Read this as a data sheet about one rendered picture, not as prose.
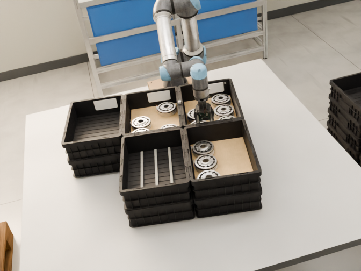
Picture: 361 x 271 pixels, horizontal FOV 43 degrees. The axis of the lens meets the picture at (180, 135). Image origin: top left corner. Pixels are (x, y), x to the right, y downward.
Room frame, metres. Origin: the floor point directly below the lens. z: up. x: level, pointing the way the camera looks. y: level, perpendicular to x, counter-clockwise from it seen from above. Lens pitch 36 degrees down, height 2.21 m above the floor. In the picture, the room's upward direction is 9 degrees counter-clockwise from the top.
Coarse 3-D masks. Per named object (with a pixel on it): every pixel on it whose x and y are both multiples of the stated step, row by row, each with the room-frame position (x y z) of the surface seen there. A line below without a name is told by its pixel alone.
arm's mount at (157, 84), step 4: (156, 80) 2.56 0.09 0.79; (160, 80) 2.55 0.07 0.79; (188, 80) 2.48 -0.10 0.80; (148, 84) 2.53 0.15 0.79; (152, 84) 2.52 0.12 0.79; (156, 84) 2.51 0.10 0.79; (160, 84) 2.50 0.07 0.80; (148, 88) 2.56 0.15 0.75; (152, 88) 2.47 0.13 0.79; (156, 88) 2.46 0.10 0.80
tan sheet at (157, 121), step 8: (176, 104) 2.19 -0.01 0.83; (136, 112) 2.17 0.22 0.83; (144, 112) 2.16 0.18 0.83; (152, 112) 2.14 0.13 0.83; (176, 112) 2.11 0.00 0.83; (152, 120) 2.07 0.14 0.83; (160, 120) 2.05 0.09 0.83; (168, 120) 2.04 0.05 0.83; (176, 120) 2.03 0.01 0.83; (152, 128) 2.00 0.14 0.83
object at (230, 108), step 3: (219, 105) 2.06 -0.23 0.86; (222, 105) 2.05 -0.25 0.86; (225, 105) 2.05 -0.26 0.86; (228, 105) 2.05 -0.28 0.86; (216, 108) 2.04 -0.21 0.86; (219, 108) 2.03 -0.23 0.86; (228, 108) 2.02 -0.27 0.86; (231, 108) 2.02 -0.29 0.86; (216, 111) 2.01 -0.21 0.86; (219, 111) 2.00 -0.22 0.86; (228, 111) 1.99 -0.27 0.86; (231, 111) 1.99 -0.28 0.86; (216, 114) 1.99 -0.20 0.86; (219, 114) 1.98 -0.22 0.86; (222, 114) 1.98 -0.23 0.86; (225, 114) 1.97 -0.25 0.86; (228, 114) 1.97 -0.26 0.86
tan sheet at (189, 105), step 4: (208, 100) 2.18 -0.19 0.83; (184, 104) 2.17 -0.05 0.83; (188, 104) 2.17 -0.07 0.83; (192, 104) 2.16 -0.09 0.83; (196, 104) 2.15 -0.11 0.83; (232, 104) 2.10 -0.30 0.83; (188, 108) 2.13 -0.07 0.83; (192, 108) 2.12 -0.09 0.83; (188, 112) 2.09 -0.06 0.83; (188, 120) 2.01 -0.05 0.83; (208, 120) 1.98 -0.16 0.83
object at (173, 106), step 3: (165, 102) 2.18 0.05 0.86; (168, 102) 2.17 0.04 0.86; (171, 102) 2.17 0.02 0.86; (159, 105) 2.15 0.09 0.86; (171, 105) 2.13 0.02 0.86; (174, 105) 2.13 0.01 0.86; (159, 108) 2.13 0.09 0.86; (171, 108) 2.11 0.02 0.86; (174, 108) 2.10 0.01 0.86; (162, 111) 2.09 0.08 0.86; (165, 111) 2.08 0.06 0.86; (168, 111) 2.08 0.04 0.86
